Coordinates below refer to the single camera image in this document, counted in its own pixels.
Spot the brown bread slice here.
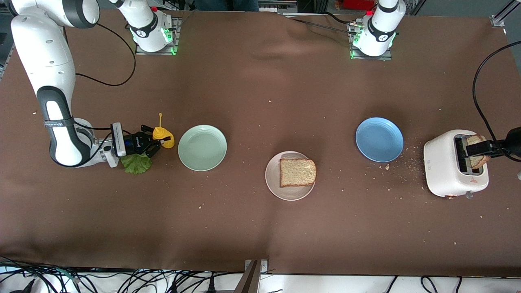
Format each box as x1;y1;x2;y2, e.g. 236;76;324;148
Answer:
279;158;317;188
466;135;491;169

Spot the yellow mustard squeeze bottle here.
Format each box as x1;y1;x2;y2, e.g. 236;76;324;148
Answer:
153;113;175;149

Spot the green lettuce leaf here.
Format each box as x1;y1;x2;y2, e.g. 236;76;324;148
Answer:
121;153;153;175

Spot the pale green plate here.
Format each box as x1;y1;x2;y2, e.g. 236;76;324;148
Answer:
178;125;228;172

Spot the blue plate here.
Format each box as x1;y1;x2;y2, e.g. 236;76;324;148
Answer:
355;117;404;162

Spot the beige plate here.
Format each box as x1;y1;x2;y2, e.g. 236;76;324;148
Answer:
265;151;316;201

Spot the white toaster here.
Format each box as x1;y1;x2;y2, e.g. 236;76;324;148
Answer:
423;129;490;200

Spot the dark metal bar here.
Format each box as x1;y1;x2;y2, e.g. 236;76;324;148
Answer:
234;260;260;293

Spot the brown tablecloth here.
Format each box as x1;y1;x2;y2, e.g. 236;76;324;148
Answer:
0;7;521;277

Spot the red box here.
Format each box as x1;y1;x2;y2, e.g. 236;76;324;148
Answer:
344;0;375;11

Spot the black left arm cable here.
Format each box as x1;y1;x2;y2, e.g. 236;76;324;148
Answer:
472;41;521;163

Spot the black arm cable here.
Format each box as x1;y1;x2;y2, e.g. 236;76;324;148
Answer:
75;22;137;141
472;41;521;163

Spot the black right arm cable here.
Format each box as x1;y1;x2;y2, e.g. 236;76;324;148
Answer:
75;22;137;141

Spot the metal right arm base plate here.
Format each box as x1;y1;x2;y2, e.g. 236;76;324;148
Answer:
135;16;180;56

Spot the aluminium frame profile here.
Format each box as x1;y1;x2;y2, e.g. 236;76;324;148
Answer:
490;0;521;28

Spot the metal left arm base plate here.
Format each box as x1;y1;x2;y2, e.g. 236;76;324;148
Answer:
349;20;393;61

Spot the teal floor cable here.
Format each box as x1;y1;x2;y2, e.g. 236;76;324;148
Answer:
53;267;80;285

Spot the silver metal bracket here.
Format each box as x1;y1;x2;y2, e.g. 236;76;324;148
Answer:
244;259;268;274

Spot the black cable on cloth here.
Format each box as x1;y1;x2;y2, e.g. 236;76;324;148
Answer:
291;18;359;35

